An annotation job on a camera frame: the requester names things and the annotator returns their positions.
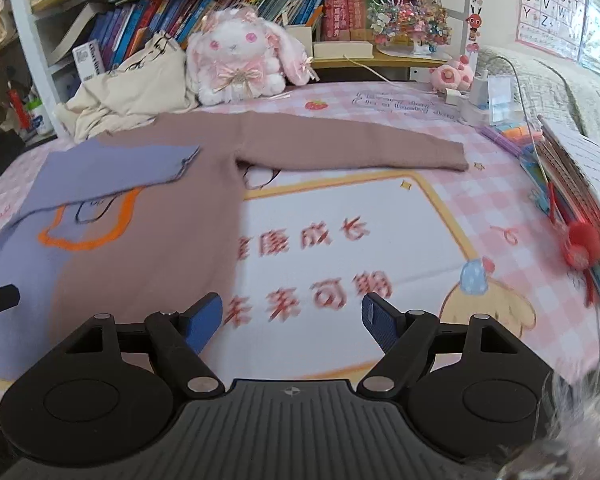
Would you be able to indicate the row of colourful books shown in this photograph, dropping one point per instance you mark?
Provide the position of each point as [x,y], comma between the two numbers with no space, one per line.
[155,15]

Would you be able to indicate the white product box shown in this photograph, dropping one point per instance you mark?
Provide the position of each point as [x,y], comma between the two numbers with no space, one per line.
[87,60]

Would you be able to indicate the white flat box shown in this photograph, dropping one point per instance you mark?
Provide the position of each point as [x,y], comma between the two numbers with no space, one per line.
[342,50]

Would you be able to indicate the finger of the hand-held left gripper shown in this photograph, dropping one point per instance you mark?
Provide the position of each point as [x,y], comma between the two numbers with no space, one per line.
[0,297]

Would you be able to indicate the white bottle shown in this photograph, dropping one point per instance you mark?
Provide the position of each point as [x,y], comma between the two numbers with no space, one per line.
[42,117]

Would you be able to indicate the cream pen holder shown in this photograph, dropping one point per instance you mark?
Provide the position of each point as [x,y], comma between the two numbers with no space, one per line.
[300,37]

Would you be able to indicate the colourful bead tree ornament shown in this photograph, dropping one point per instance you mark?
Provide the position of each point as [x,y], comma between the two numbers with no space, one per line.
[410,17]

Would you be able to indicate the pink plush pig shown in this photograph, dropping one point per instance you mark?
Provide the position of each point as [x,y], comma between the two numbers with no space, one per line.
[447,75]

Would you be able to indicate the pink checked table mat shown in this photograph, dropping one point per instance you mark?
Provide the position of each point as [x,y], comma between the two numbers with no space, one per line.
[480,200]

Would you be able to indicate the stack of picture books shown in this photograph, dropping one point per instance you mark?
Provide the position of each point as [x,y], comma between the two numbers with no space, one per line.
[580,170]

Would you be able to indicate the grey knitted blanket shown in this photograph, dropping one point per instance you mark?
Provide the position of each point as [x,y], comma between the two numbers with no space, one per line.
[545,90]

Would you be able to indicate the white power strip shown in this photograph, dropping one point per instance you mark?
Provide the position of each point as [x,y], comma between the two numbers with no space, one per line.
[480,110]

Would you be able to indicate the white charger plug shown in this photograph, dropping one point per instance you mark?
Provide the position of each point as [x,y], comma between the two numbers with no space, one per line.
[455,96]

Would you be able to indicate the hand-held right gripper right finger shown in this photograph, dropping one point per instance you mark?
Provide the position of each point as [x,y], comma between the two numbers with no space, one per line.
[380,325]

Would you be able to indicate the grey furry sleeve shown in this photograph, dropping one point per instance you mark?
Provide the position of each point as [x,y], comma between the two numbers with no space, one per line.
[585,430]

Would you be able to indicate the white framed bookshelf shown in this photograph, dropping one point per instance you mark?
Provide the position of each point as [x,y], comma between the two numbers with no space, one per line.
[22,35]

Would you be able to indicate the alphabet wall poster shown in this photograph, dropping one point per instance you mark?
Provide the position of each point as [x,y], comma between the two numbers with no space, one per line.
[550,5]

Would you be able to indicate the white plush rabbit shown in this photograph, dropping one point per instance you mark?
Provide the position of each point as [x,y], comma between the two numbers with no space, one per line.
[230,45]

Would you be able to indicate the reindeer wall sticker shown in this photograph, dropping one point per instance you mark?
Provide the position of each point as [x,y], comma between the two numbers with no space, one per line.
[475,22]

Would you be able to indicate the bundle of coloured pens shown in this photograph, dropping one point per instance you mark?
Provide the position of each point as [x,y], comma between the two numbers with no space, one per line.
[515,135]

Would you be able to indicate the red tassel ornament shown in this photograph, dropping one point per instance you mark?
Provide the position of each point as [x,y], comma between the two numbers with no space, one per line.
[17,105]

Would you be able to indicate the purple and mauve sweater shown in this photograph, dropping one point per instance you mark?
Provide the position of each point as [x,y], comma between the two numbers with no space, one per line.
[170,210]

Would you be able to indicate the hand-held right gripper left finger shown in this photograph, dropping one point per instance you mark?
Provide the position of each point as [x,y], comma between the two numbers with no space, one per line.
[205,321]

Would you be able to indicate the red pompom ornament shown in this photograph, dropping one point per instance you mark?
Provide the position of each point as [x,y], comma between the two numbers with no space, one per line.
[582,245]

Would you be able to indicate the cream tote bag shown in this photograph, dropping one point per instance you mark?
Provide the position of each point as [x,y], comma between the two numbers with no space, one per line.
[130,90]

